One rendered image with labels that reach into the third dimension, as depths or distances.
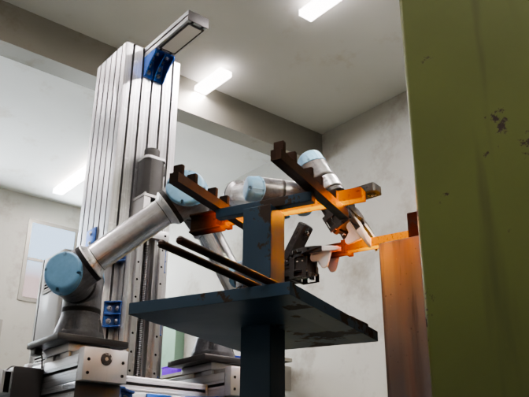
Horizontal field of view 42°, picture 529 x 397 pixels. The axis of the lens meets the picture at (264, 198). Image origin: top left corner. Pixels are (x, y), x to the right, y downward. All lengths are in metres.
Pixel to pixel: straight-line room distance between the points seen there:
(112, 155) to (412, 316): 1.47
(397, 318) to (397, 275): 0.09
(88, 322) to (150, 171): 0.65
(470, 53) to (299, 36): 4.44
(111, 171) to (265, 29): 3.24
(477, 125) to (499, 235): 0.20
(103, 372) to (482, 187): 1.21
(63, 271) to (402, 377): 1.03
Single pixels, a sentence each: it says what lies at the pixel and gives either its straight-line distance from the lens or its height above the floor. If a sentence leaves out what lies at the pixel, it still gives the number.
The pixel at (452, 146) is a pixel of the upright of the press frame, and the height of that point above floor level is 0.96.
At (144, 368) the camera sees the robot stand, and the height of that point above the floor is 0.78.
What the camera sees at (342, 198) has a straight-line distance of 1.40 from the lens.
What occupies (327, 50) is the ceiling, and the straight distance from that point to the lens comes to 5.85.
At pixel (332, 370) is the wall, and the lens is 6.32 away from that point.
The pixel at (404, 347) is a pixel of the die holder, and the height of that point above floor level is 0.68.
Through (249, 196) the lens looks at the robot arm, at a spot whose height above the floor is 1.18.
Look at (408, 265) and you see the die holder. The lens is 1.49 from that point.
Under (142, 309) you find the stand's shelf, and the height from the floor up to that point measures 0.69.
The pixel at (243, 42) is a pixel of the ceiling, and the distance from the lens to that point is 5.76.
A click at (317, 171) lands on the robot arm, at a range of 1.91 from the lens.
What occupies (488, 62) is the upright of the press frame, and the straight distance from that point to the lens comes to 1.27.
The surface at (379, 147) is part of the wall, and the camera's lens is 6.46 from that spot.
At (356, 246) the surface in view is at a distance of 1.80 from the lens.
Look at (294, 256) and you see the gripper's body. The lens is 1.87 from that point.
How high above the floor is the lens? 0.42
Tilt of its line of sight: 23 degrees up
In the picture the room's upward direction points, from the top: straight up
